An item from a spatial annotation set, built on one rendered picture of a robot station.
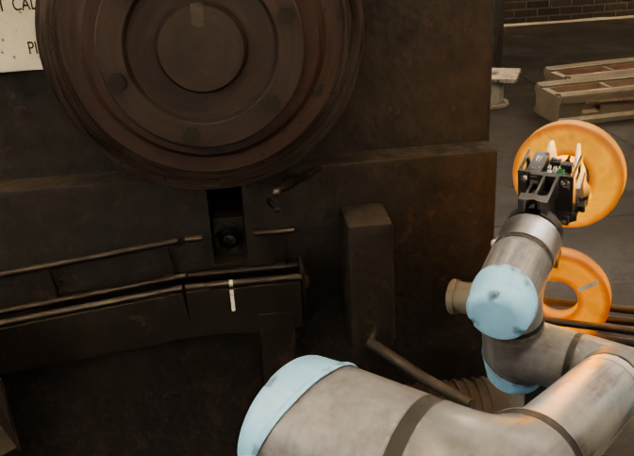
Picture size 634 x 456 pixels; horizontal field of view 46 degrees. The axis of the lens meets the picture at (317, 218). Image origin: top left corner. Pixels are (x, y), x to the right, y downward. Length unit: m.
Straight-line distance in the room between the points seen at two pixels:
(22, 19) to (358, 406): 0.91
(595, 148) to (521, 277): 0.31
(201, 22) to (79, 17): 0.18
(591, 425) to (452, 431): 0.18
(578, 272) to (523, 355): 0.29
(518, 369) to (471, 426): 0.38
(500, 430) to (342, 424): 0.11
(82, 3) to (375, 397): 0.72
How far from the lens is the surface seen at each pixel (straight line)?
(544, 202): 0.95
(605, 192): 1.14
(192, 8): 1.03
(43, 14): 1.16
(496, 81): 4.77
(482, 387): 1.32
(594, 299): 1.21
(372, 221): 1.24
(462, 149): 1.35
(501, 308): 0.86
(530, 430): 0.61
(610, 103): 4.67
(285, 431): 0.60
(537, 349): 0.94
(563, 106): 4.53
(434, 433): 0.56
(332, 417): 0.59
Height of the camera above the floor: 1.30
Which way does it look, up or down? 23 degrees down
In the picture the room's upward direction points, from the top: 3 degrees counter-clockwise
